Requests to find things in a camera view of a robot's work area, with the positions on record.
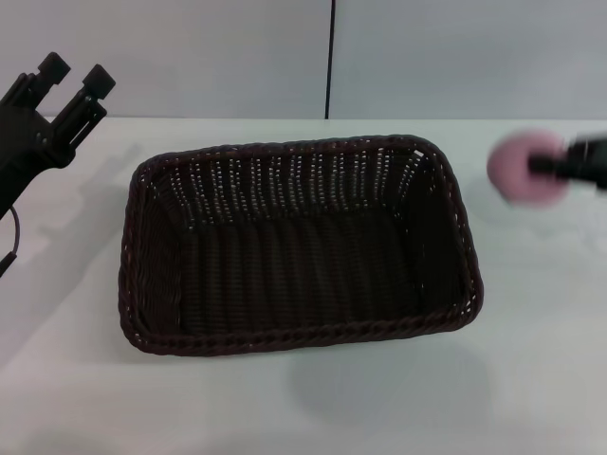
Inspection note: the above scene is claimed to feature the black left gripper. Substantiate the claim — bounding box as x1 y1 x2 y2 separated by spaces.
0 52 117 220

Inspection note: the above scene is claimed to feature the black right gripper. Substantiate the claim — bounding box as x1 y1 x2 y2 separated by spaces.
527 135 607 191

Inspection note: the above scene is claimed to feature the pink peach bun toy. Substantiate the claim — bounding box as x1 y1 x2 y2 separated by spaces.
486 127 569 208

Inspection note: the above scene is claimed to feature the dark woven rectangular basket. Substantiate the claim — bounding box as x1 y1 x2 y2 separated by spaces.
117 134 486 356

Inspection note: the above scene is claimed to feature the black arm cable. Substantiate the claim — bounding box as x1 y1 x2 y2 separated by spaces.
0 206 23 279

